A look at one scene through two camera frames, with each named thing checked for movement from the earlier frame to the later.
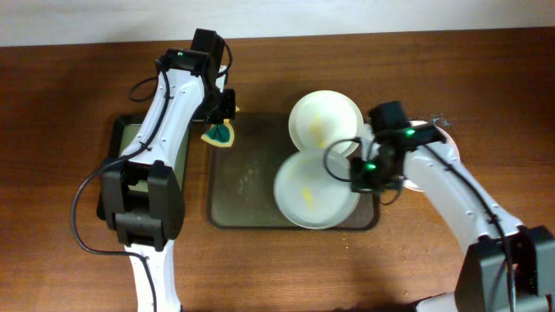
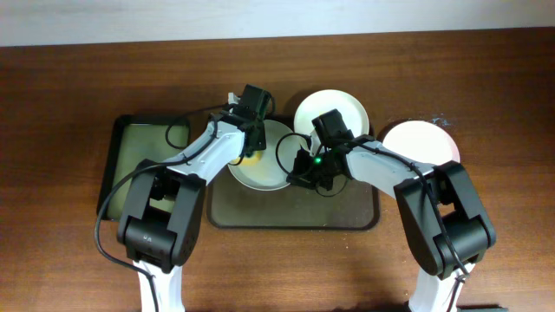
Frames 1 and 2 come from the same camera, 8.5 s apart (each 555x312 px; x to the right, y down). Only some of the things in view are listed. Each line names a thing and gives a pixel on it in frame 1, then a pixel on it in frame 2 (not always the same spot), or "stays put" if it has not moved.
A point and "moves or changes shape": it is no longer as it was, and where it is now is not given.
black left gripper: [229, 113] to [263, 142]
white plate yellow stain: [313, 190] to [267, 170]
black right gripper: [363, 183] to [301, 174]
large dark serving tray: [240, 179] stays put
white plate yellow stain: [319, 119] stays put
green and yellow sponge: [219, 135] moves or changes shape
